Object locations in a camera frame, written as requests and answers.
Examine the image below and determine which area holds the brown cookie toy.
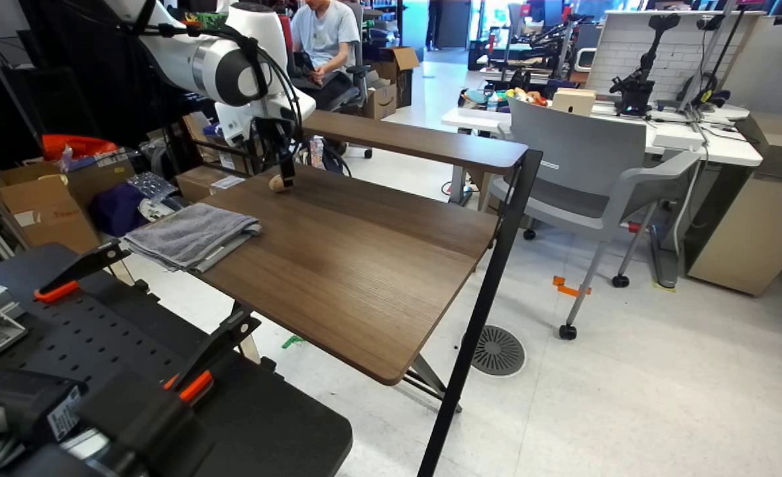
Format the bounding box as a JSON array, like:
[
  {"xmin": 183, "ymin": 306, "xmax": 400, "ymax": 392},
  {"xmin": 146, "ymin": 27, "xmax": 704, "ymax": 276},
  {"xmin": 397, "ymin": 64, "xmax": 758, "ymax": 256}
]
[{"xmin": 269, "ymin": 174, "xmax": 286, "ymax": 193}]

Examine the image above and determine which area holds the orange handled clamp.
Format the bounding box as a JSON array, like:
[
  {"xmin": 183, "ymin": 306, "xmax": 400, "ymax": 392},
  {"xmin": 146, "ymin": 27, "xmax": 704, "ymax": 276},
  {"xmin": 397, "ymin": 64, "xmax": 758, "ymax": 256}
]
[
  {"xmin": 34, "ymin": 240, "xmax": 127, "ymax": 303},
  {"xmin": 114, "ymin": 306, "xmax": 260, "ymax": 477}
]

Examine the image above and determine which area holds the gray towel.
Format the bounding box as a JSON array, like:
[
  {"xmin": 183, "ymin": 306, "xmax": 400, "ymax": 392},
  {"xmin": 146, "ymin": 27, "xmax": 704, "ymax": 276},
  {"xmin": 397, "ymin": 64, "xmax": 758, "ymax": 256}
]
[{"xmin": 119, "ymin": 201, "xmax": 264, "ymax": 273}]

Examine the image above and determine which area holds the seated person in blue shirt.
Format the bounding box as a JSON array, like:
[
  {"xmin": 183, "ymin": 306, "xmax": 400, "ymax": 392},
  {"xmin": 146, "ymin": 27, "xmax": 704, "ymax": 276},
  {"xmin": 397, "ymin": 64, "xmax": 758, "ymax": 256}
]
[{"xmin": 291, "ymin": 0, "xmax": 362, "ymax": 89}]

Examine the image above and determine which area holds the black perforated workbench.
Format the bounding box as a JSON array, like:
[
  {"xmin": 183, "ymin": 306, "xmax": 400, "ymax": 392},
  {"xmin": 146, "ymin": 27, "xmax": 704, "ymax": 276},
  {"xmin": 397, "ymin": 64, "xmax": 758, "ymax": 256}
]
[{"xmin": 0, "ymin": 244, "xmax": 352, "ymax": 477}]

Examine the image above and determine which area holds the beige cabinet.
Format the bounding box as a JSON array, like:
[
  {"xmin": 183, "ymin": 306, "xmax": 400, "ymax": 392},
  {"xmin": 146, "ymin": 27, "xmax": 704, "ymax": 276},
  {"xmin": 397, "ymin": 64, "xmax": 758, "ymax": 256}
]
[{"xmin": 688, "ymin": 114, "xmax": 782, "ymax": 296}]

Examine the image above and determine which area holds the gray office chair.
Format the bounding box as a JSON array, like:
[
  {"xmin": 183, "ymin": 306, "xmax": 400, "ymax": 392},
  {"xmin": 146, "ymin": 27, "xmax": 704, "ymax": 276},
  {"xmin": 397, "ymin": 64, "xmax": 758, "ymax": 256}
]
[{"xmin": 511, "ymin": 101, "xmax": 700, "ymax": 339}]

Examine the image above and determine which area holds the white lab table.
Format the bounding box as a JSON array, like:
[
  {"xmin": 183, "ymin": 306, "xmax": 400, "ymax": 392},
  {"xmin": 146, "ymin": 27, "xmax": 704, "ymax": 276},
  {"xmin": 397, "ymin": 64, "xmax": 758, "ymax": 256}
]
[{"xmin": 444, "ymin": 101, "xmax": 763, "ymax": 170}]

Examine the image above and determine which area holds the brown cardboard box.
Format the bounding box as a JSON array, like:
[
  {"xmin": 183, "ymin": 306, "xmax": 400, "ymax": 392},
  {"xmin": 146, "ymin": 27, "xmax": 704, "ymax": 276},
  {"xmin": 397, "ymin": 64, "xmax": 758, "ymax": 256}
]
[{"xmin": 0, "ymin": 160, "xmax": 132, "ymax": 252}]

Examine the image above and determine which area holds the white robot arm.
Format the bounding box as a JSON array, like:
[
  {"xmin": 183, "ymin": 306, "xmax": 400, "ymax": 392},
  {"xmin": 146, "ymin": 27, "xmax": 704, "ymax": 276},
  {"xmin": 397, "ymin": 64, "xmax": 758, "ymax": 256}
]
[{"xmin": 103, "ymin": 0, "xmax": 317, "ymax": 187}]

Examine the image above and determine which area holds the orange bag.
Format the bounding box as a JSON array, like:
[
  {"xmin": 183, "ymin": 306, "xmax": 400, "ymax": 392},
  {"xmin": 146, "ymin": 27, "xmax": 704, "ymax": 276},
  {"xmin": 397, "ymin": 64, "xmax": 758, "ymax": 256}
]
[{"xmin": 41, "ymin": 133, "xmax": 116, "ymax": 160}]

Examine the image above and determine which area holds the dark blue bag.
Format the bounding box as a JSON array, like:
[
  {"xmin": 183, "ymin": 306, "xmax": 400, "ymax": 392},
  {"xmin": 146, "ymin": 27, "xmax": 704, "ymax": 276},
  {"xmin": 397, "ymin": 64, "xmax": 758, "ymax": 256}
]
[{"xmin": 89, "ymin": 183, "xmax": 144, "ymax": 236}]

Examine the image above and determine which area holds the black robot arm on table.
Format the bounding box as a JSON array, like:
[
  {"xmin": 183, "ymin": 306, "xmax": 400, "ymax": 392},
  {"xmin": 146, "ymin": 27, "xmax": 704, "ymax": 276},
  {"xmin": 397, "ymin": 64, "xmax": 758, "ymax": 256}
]
[{"xmin": 609, "ymin": 13, "xmax": 678, "ymax": 115}]

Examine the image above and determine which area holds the wooden desk with black frame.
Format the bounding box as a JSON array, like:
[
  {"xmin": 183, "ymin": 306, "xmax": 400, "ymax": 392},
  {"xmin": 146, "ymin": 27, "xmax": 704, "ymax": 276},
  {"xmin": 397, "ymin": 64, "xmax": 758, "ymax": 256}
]
[{"xmin": 201, "ymin": 111, "xmax": 541, "ymax": 477}]

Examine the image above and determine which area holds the round floor drain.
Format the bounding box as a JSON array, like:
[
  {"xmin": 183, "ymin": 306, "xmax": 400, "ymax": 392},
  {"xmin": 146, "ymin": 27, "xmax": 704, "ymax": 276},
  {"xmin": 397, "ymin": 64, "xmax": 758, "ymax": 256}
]
[{"xmin": 472, "ymin": 326, "xmax": 526, "ymax": 375}]

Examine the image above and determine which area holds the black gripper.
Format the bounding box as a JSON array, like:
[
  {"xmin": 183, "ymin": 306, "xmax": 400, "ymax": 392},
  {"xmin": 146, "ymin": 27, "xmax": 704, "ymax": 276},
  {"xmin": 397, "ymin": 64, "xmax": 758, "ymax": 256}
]
[{"xmin": 252, "ymin": 118, "xmax": 299, "ymax": 187}]

